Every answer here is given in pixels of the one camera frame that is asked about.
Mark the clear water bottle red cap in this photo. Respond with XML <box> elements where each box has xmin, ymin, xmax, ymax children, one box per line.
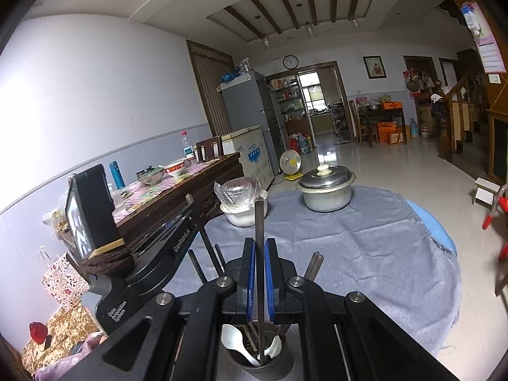
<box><xmin>181</xmin><ymin>131</ymin><xmax>196</xmax><ymax>162</ymax></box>

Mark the blue round table cover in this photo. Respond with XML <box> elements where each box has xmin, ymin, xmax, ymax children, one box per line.
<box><xmin>406</xmin><ymin>200</ymin><xmax>458</xmax><ymax>257</ymax></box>

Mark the red child chair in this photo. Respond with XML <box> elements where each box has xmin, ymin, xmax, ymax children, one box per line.
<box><xmin>482</xmin><ymin>184</ymin><xmax>507</xmax><ymax>263</ymax></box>

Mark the white chest freezer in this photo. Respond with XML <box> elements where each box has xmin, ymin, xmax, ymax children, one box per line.
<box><xmin>221</xmin><ymin>126</ymin><xmax>275</xmax><ymax>190</ymax></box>

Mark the white step stool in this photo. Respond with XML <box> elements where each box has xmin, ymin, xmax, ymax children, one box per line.
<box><xmin>473</xmin><ymin>177</ymin><xmax>500</xmax><ymax>205</ymax></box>

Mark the dark chopstick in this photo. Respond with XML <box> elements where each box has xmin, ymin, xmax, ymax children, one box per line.
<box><xmin>304</xmin><ymin>251</ymin><xmax>324</xmax><ymax>281</ymax></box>
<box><xmin>255</xmin><ymin>197</ymin><xmax>265</xmax><ymax>366</ymax></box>
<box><xmin>188</xmin><ymin>250</ymin><xmax>208</xmax><ymax>284</ymax></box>

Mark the grey felt table cloth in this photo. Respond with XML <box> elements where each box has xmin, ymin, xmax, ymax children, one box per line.
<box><xmin>162</xmin><ymin>184</ymin><xmax>463</xmax><ymax>381</ymax></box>

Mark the wall calendar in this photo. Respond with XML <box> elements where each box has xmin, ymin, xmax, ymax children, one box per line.
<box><xmin>461</xmin><ymin>2</ymin><xmax>506</xmax><ymax>74</ymax></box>

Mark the dark wooden sideboard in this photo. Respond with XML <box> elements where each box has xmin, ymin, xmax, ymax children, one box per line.
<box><xmin>114</xmin><ymin>152</ymin><xmax>244</xmax><ymax>244</ymax></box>

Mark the round wall clock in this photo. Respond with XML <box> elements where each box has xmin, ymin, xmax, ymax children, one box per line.
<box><xmin>283</xmin><ymin>54</ymin><xmax>299</xmax><ymax>70</ymax></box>

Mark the aluminium pot with lid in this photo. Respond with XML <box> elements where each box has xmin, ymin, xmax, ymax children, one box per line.
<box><xmin>296</xmin><ymin>164</ymin><xmax>356</xmax><ymax>212</ymax></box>

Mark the framed wall picture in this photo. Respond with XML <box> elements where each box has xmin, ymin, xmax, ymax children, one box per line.
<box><xmin>363</xmin><ymin>56</ymin><xmax>387</xmax><ymax>79</ymax></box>

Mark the phone on gripper mount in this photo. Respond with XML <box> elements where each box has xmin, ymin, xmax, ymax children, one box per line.
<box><xmin>64</xmin><ymin>164</ymin><xmax>124</xmax><ymax>262</ymax></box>

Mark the white bowl with plastic bag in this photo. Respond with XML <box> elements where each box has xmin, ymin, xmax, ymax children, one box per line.
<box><xmin>214</xmin><ymin>176</ymin><xmax>268</xmax><ymax>227</ymax></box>

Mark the white plastic spoon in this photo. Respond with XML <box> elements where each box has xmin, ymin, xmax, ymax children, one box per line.
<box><xmin>220</xmin><ymin>324</ymin><xmax>260</xmax><ymax>367</ymax></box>
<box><xmin>264</xmin><ymin>335</ymin><xmax>283</xmax><ymax>359</ymax></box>

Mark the teal thermos bottle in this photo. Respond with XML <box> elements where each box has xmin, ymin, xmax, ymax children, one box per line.
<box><xmin>109</xmin><ymin>161</ymin><xmax>125</xmax><ymax>190</ymax></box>

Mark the grey refrigerator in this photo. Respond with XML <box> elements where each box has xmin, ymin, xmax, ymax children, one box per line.
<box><xmin>217</xmin><ymin>70</ymin><xmax>286</xmax><ymax>175</ymax></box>

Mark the dark metal utensil cup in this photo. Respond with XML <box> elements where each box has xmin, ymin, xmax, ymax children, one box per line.
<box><xmin>219</xmin><ymin>321</ymin><xmax>296</xmax><ymax>381</ymax></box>

